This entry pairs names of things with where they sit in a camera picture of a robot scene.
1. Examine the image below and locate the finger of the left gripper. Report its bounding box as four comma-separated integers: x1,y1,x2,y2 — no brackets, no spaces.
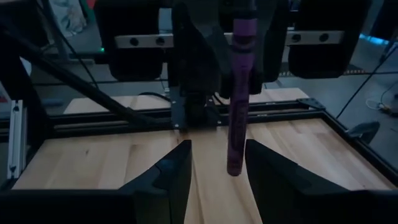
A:
172,6,233,97
250,6,289,96

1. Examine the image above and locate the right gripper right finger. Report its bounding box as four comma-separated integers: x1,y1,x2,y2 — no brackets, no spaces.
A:
244,139,364,224

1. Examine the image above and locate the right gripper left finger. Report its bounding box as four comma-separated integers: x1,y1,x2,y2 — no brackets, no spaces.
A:
119,139,193,224

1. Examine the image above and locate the purple crayon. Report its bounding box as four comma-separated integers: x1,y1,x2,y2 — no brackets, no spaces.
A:
226,17,259,177

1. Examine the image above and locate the clear plastic bag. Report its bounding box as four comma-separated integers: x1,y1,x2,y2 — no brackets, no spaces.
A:
51,0,87,35

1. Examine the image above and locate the hazard striped floor mat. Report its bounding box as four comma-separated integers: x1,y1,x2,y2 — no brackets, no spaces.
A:
278,63,366,78

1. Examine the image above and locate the black left cable bundle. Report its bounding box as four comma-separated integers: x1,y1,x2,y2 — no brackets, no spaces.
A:
0,24,170,128

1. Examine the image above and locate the silver aluminium rig post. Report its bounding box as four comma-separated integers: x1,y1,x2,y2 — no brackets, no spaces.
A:
6,99,28,180

